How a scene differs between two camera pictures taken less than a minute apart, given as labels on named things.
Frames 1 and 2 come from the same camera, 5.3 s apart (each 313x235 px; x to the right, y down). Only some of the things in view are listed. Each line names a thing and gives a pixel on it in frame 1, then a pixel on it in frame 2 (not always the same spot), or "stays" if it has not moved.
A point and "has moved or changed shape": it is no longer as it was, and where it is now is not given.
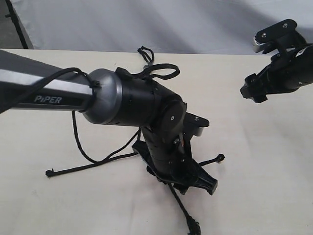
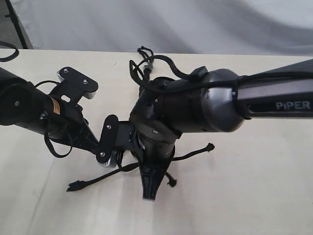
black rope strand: (219, 158) to (210, 147)
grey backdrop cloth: (167, 26) stays
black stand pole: (12, 14) stays
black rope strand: (193, 226) has moved or changed shape
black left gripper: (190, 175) to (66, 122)
